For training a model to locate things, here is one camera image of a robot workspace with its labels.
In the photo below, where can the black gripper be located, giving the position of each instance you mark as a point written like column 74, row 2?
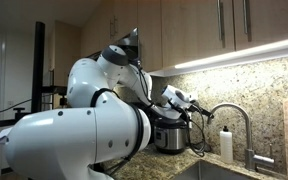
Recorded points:
column 196, row 108

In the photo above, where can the steel gooseneck kitchen faucet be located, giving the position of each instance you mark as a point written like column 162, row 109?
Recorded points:
column 249, row 133

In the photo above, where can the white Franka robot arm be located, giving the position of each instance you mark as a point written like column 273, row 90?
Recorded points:
column 67, row 143

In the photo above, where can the white soap bottle black cap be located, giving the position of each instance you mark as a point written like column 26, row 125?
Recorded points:
column 226, row 146

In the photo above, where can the steel black pressure cooker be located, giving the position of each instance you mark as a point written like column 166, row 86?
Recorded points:
column 170, row 140

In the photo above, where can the steel kitchen sink basin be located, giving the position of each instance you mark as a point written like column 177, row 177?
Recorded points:
column 210, row 171

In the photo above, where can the under-cabinet light strip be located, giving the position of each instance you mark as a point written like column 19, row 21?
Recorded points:
column 250, row 53

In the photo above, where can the wooden upper cabinet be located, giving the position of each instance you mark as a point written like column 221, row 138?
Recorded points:
column 190, row 26

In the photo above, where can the black clamp knob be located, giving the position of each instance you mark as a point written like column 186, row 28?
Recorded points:
column 19, row 113

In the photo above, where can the white paper tag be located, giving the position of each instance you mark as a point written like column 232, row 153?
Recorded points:
column 2, row 136

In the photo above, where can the black shelf bracket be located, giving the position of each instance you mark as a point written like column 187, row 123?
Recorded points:
column 54, row 89

